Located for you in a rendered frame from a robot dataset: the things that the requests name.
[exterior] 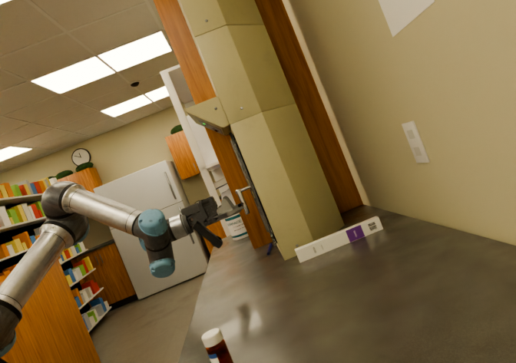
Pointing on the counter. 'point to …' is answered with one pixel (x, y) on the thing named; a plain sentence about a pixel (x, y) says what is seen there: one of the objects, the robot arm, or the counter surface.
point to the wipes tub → (236, 227)
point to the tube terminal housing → (270, 134)
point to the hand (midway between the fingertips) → (244, 206)
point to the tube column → (215, 2)
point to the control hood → (210, 114)
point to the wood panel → (314, 102)
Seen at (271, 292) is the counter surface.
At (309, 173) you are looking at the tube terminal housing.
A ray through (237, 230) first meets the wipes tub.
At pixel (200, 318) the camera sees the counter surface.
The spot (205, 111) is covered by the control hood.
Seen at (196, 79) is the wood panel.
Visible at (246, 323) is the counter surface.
